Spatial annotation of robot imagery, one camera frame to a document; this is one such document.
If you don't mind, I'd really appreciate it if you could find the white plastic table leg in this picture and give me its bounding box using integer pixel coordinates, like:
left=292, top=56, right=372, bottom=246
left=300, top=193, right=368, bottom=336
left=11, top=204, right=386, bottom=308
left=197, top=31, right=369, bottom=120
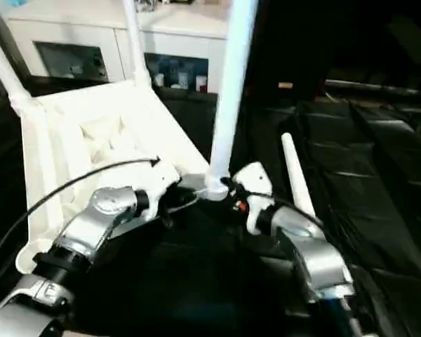
left=121, top=0, right=152, bottom=88
left=0, top=20, right=33, bottom=107
left=204, top=0, right=260, bottom=187
left=280, top=131, right=317, bottom=219

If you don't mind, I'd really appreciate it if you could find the white plastic table top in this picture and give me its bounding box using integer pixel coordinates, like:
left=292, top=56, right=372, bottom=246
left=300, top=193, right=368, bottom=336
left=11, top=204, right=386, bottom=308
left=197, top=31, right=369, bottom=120
left=15, top=78, right=229, bottom=275

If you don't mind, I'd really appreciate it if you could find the black mat cloth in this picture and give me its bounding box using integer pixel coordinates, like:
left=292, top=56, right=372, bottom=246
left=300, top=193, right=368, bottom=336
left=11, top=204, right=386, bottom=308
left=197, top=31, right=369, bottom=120
left=0, top=75, right=421, bottom=337

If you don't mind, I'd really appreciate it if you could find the black fabric backdrop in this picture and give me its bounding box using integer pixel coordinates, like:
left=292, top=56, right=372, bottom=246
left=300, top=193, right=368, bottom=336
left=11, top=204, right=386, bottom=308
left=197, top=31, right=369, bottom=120
left=245, top=0, right=421, bottom=88

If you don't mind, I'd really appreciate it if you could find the white glass door cabinet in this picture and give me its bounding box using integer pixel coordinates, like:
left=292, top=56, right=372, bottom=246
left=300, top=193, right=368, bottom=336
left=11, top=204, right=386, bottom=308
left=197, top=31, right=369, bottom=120
left=6, top=0, right=233, bottom=95

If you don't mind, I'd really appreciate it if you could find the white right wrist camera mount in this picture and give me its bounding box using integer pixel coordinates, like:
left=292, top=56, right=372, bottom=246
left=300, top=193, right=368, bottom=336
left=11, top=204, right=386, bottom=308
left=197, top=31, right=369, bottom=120
left=230, top=160, right=275, bottom=236

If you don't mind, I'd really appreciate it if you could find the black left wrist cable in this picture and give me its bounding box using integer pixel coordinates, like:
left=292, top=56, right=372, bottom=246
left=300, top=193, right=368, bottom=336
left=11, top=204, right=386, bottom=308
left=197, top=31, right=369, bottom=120
left=0, top=156, right=162, bottom=279

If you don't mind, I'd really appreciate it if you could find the grey metal rail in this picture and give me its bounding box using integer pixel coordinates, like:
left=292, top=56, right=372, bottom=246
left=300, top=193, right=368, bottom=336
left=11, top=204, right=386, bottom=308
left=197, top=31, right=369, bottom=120
left=323, top=79, right=421, bottom=100

